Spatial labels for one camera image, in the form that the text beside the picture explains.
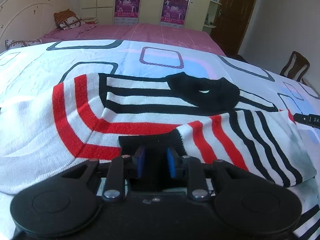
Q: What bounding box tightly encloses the orange striped pillow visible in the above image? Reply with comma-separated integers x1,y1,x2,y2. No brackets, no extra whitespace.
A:
54,9,81,30

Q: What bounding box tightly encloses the dark brown wooden door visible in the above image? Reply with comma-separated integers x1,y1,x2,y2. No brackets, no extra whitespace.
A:
210,0,256,56

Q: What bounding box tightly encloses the pink bed cover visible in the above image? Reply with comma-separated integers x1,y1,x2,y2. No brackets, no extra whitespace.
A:
41,23,225,56

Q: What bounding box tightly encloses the cream curved headboard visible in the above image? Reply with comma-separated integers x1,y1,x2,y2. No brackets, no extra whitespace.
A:
0,0,72,52

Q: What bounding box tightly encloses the cream open corner shelf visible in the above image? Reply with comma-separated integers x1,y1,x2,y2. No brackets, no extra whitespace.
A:
203,0,222,35

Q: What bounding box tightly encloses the floral pillow by headboard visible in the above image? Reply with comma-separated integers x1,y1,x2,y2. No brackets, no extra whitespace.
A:
5,39,42,50

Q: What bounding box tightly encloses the dark wooden chair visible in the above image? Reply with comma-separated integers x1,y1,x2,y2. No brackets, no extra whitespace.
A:
280,51,310,82

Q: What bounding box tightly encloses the cream wardrobe with posters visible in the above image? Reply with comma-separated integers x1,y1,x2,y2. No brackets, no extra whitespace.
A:
81,0,210,31

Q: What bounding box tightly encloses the red white black striped sweater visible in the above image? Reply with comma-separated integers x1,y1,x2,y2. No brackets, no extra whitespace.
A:
1,73,319,239

